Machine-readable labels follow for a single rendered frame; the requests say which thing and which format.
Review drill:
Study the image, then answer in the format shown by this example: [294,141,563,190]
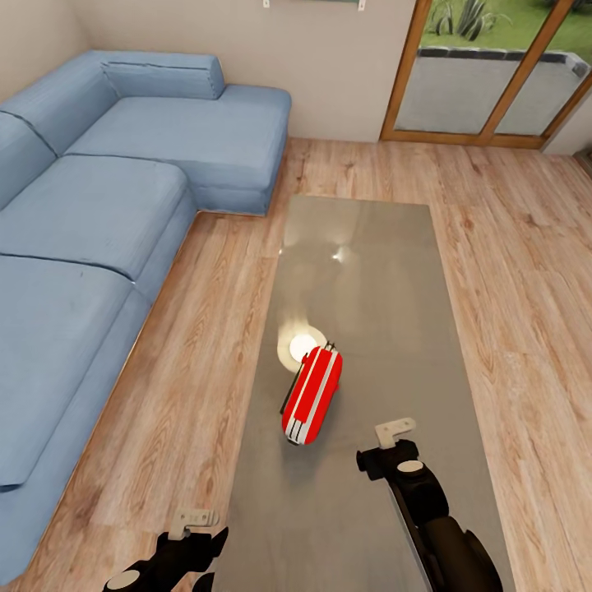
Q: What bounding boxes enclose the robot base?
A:
[192,557,218,592]

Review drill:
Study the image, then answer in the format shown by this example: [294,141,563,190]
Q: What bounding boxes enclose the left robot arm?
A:
[103,509,229,592]

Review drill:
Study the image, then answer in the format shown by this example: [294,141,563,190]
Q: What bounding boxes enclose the radio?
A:
[280,341,343,445]

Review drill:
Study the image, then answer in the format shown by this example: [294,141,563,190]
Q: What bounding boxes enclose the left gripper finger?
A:
[210,527,229,563]

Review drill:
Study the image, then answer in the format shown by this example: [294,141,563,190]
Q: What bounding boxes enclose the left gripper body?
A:
[155,532,211,589]

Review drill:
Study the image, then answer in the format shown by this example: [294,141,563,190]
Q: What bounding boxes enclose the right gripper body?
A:
[362,440,422,481]

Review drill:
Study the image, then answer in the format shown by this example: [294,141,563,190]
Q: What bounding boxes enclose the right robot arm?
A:
[356,417,502,592]

